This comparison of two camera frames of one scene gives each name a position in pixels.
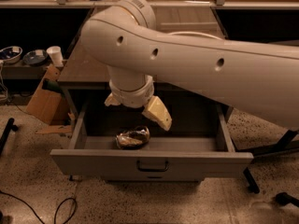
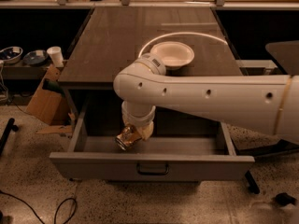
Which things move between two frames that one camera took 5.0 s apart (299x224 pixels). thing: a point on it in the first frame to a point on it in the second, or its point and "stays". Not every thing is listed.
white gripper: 132,98 to 139,119
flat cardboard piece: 55,129 stays
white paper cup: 55,52 stays
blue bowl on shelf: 35,57 stays
